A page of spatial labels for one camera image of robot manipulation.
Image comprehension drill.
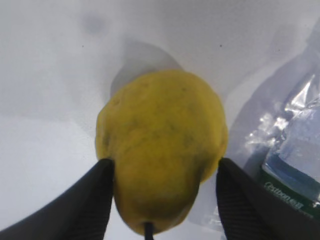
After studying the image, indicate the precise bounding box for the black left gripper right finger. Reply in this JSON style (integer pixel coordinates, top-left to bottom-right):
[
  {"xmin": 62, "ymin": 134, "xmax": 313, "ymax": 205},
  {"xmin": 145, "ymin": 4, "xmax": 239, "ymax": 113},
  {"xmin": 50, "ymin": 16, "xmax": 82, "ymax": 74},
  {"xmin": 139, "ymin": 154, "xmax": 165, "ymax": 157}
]
[{"xmin": 215, "ymin": 158, "xmax": 320, "ymax": 240}]

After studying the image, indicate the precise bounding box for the yellow pear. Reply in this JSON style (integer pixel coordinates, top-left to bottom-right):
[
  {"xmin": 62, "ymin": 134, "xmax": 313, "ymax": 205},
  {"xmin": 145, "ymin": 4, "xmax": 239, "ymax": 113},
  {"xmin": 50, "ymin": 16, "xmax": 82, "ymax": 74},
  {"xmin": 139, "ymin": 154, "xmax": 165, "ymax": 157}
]
[{"xmin": 95, "ymin": 69, "xmax": 228, "ymax": 236}]

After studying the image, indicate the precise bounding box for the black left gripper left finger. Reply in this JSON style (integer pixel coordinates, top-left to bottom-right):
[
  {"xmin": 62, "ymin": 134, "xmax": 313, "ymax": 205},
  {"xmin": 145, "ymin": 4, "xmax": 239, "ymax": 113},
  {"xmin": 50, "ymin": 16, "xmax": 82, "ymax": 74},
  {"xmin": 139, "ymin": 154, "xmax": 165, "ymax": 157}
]
[{"xmin": 0, "ymin": 159, "xmax": 114, "ymax": 240}]

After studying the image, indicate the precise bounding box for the clear water bottle green label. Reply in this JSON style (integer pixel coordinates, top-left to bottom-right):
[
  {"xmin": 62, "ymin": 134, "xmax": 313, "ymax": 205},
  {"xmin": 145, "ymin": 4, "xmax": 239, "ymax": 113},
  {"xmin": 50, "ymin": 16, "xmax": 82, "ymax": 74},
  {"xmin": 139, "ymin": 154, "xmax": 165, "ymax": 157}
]
[{"xmin": 189, "ymin": 18, "xmax": 320, "ymax": 233}]

